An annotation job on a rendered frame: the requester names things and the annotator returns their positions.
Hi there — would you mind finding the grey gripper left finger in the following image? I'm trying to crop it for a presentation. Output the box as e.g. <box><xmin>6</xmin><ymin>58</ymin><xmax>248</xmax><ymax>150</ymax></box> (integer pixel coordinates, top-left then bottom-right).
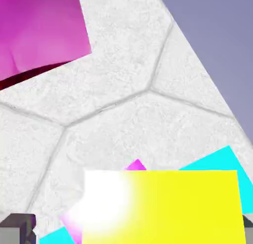
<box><xmin>0</xmin><ymin>213</ymin><xmax>38</xmax><ymax>244</ymax></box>

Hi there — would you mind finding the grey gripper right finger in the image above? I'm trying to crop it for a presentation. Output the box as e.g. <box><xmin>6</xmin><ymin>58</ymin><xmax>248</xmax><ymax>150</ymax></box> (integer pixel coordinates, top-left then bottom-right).
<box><xmin>242</xmin><ymin>214</ymin><xmax>253</xmax><ymax>244</ymax></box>

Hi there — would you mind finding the small yellow cube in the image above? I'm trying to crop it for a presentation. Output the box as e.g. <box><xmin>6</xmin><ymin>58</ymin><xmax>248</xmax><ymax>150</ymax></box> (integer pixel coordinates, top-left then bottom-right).
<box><xmin>68</xmin><ymin>170</ymin><xmax>247</xmax><ymax>244</ymax></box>

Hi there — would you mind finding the small magenta cube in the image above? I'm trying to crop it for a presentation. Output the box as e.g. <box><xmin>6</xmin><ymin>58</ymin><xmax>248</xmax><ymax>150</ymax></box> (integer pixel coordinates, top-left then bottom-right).
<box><xmin>58</xmin><ymin>158</ymin><xmax>147</xmax><ymax>244</ymax></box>

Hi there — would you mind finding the large cyan box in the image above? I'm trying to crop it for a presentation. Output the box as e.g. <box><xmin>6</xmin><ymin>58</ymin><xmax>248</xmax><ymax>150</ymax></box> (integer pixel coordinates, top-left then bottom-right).
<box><xmin>38</xmin><ymin>145</ymin><xmax>253</xmax><ymax>244</ymax></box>

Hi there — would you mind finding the large magenta box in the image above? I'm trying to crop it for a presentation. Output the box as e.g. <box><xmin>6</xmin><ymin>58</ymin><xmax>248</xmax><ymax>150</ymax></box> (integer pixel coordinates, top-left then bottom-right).
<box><xmin>0</xmin><ymin>0</ymin><xmax>92</xmax><ymax>91</ymax></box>

